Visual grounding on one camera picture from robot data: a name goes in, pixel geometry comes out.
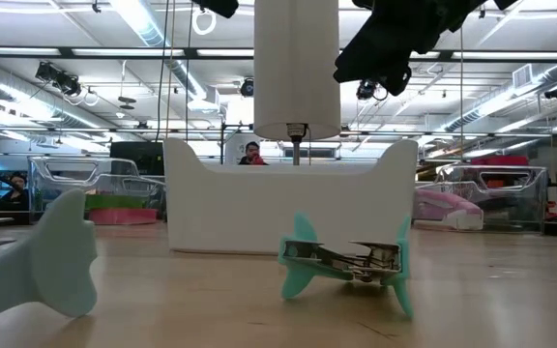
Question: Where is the teal staple remover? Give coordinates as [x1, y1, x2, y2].
[278, 211, 414, 320]

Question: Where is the black overhead beam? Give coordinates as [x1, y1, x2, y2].
[0, 46, 557, 62]

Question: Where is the black monitor screen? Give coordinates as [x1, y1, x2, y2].
[109, 141, 165, 176]

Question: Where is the black ceiling camera pair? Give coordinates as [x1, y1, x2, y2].
[35, 61, 82, 97]

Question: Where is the white hanging cylinder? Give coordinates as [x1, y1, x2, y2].
[253, 0, 341, 166]

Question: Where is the person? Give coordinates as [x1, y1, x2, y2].
[0, 171, 31, 204]
[238, 141, 269, 166]

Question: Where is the red box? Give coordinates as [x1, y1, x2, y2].
[470, 155, 530, 168]

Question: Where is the black hanging cable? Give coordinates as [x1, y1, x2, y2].
[185, 0, 195, 138]
[155, 0, 171, 143]

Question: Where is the pink stapler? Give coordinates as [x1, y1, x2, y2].
[412, 188, 484, 232]

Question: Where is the white hanging ring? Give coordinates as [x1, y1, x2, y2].
[191, 7, 218, 36]

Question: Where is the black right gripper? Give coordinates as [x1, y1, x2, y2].
[334, 0, 487, 97]

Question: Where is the clear plastic bin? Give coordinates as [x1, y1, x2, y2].
[416, 164, 549, 233]
[27, 155, 166, 224]

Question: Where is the black ceiling camera with cable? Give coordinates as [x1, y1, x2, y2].
[355, 79, 390, 102]

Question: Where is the pale mint staple remover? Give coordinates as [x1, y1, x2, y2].
[0, 188, 99, 330]

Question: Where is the white plastic tray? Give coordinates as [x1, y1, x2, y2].
[162, 137, 420, 256]

